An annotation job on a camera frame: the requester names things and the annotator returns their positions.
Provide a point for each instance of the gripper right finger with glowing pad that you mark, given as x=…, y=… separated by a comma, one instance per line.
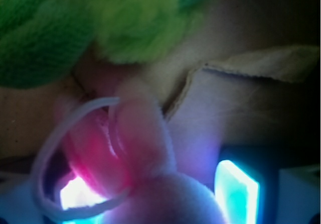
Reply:
x=269, y=184

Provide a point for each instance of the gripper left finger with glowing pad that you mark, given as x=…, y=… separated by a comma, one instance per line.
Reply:
x=65, y=189

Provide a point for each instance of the pink plush bunny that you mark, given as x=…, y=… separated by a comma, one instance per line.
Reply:
x=121, y=148

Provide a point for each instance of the brown paper bag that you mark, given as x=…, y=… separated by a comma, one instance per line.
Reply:
x=250, y=75

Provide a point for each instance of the green plush toy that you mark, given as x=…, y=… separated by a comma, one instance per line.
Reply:
x=42, y=40

